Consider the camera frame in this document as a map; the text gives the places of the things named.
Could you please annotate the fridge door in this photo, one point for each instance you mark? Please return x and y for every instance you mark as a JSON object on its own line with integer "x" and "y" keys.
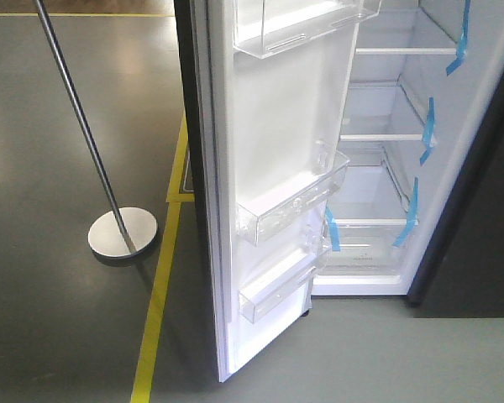
{"x": 253, "y": 123}

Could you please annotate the dark grey fridge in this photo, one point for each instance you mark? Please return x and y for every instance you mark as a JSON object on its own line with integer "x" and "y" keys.
{"x": 421, "y": 212}

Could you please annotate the clear door bin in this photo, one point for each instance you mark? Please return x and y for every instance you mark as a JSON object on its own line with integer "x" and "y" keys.
{"x": 266, "y": 28}
{"x": 270, "y": 288}
{"x": 261, "y": 217}

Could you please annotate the dark floor sign sticker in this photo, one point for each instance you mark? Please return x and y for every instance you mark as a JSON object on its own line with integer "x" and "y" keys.
{"x": 187, "y": 181}

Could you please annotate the clear lower door bin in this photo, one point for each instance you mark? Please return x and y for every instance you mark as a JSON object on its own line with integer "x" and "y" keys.
{"x": 270, "y": 288}

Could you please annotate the metal sign stand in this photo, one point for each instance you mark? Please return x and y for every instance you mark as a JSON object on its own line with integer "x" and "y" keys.
{"x": 122, "y": 232}

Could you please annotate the clear upper door bin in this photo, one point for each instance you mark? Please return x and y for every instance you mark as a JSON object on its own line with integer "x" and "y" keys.
{"x": 266, "y": 28}

